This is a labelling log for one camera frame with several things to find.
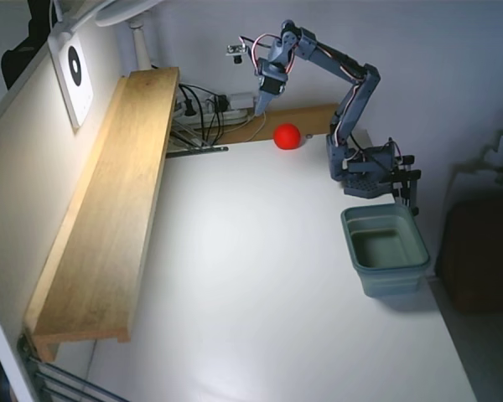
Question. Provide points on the white power adapter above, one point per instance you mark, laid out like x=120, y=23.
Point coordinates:
x=241, y=99

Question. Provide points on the grey plastic container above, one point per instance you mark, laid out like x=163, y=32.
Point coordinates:
x=402, y=281

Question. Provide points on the blue-grey gripper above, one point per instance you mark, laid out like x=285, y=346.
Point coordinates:
x=269, y=87

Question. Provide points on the long wooden shelf board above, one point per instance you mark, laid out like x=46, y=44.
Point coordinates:
x=109, y=209

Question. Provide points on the white panel with black circle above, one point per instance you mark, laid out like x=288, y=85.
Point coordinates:
x=77, y=92

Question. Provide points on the grey metal bracket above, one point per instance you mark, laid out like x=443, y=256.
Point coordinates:
x=201, y=150

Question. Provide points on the wooden back board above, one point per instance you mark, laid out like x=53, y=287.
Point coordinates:
x=302, y=119

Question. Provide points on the black power plug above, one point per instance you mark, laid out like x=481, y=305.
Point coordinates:
x=222, y=102
x=188, y=109

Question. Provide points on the grey metal rack rails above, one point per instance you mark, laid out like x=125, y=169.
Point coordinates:
x=184, y=136

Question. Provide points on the aluminium frame rails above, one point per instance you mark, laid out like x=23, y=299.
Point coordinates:
x=67, y=383

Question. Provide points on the dark brown chair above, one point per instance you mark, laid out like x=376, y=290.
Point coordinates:
x=478, y=251

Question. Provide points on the black table clamp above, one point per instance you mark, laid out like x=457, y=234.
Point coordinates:
x=408, y=180

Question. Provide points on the blue-grey robot arm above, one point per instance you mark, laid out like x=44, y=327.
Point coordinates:
x=352, y=109

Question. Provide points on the red ball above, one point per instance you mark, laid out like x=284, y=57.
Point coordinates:
x=286, y=136

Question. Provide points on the white desk lamp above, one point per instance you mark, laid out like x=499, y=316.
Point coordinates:
x=140, y=46

